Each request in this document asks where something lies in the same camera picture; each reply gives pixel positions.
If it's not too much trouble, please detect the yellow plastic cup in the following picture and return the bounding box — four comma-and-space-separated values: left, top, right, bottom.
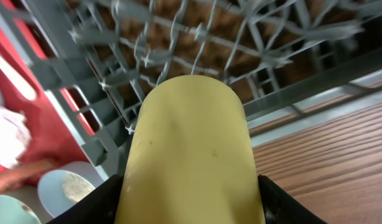
115, 75, 265, 223

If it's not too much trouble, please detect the orange carrot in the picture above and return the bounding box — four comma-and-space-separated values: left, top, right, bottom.
0, 159, 59, 193

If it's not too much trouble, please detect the white plastic spoon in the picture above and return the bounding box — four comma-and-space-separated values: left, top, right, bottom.
0, 55, 37, 101

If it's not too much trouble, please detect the grey dishwasher rack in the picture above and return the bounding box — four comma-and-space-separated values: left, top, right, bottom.
0, 0, 382, 179

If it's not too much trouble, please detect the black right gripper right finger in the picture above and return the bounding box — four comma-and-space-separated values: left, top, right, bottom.
258, 175, 327, 224

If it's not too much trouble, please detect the red serving tray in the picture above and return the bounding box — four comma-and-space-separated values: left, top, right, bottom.
0, 0, 95, 187

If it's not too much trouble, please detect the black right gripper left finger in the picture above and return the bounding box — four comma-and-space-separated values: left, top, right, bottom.
48, 174, 124, 224

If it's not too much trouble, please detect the blue bowl with rice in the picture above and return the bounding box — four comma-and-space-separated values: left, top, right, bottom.
37, 162, 103, 218

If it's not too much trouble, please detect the crumpled white napkin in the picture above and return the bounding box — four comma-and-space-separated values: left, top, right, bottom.
0, 106, 32, 169

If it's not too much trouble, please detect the green bowl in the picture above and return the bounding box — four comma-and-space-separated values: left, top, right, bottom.
0, 195, 41, 224

